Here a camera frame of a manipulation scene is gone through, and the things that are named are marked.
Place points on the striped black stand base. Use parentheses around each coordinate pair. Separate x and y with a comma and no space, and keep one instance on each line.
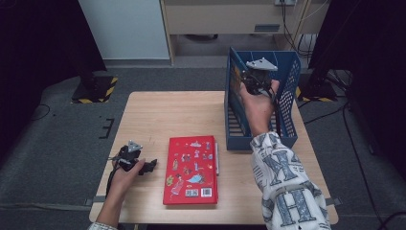
(319,92)
(95,89)

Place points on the dark curtain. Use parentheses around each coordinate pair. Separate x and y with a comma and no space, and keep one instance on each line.
(38,48)
(376,48)

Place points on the person's left hand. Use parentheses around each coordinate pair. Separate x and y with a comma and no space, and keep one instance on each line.
(124,180)

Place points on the beige desk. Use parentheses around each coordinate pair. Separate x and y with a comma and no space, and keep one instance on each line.
(223,19)

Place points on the red illustrated book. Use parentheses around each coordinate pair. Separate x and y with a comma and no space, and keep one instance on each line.
(191,153)

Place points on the blue plastic file rack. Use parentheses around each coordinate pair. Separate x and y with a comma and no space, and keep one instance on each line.
(258,143)

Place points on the grey label on desk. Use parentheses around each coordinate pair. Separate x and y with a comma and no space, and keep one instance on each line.
(267,28)

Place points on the person's right hand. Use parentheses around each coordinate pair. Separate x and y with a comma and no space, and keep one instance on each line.
(260,111)

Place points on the grey tape strip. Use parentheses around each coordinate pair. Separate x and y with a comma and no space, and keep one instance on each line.
(94,200)
(334,202)

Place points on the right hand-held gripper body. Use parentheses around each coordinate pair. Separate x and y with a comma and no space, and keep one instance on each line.
(258,78)

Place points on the white panel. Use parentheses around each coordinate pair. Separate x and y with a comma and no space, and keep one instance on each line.
(124,28)

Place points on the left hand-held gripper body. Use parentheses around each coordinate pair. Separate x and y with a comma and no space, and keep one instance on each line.
(129,156)

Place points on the white power strip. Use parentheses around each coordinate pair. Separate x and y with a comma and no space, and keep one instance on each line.
(285,2)

